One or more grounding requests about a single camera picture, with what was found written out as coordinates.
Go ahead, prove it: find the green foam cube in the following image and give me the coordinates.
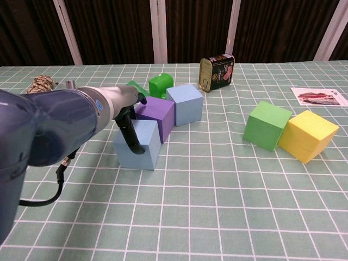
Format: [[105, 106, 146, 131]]
[[242, 100, 293, 152]]

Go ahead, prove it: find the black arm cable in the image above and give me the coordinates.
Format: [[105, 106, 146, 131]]
[[18, 152, 77, 207]]

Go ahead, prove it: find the braided rope bundle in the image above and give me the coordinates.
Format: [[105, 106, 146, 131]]
[[26, 74, 59, 95]]

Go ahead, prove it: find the purple foam cube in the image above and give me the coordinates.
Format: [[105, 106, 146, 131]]
[[135, 96, 176, 144]]

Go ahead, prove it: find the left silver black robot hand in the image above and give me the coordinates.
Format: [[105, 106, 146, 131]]
[[108, 85, 147, 155]]

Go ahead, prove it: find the yellow foam cube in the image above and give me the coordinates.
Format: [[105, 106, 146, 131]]
[[277, 109, 340, 164]]

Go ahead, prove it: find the green checked tablecloth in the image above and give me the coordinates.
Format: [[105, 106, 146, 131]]
[[0, 60, 348, 261]]

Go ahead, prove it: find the light blue foam cube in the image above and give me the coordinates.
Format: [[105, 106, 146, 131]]
[[113, 119, 161, 171], [165, 83, 204, 127]]

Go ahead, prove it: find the green foil sachet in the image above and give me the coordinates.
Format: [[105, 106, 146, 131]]
[[126, 80, 150, 97]]

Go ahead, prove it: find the green plastic building brick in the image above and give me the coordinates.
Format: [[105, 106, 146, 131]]
[[148, 73, 175, 100]]

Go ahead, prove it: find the white metal frame post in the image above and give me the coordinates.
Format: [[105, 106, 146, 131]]
[[314, 0, 348, 61], [150, 0, 168, 64], [53, 0, 83, 66], [224, 0, 241, 59]]

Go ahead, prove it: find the black luncheon meat tin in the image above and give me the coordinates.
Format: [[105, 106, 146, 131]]
[[198, 53, 235, 94]]

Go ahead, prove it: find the postcard with red building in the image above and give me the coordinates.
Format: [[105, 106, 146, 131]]
[[290, 86, 348, 107]]

